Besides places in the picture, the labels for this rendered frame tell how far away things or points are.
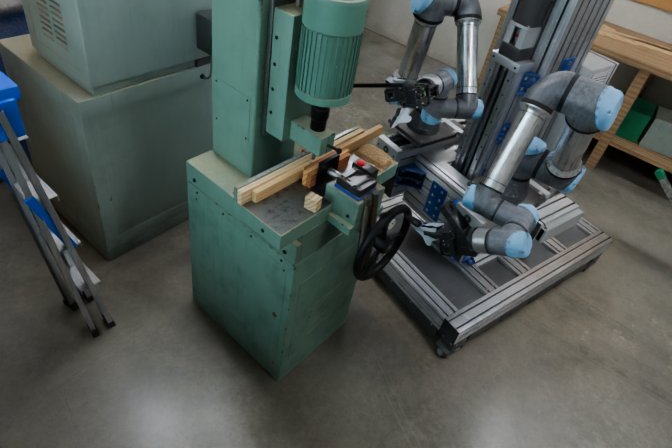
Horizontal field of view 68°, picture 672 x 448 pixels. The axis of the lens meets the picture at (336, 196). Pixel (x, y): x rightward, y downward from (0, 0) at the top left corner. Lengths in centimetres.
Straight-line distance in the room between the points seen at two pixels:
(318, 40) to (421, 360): 154
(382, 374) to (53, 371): 133
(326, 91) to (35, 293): 169
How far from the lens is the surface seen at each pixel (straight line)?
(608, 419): 265
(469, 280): 250
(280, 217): 152
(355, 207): 153
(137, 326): 240
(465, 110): 186
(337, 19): 138
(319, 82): 145
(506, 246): 147
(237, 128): 176
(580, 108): 156
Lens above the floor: 192
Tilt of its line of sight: 39 degrees down
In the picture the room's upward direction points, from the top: 11 degrees clockwise
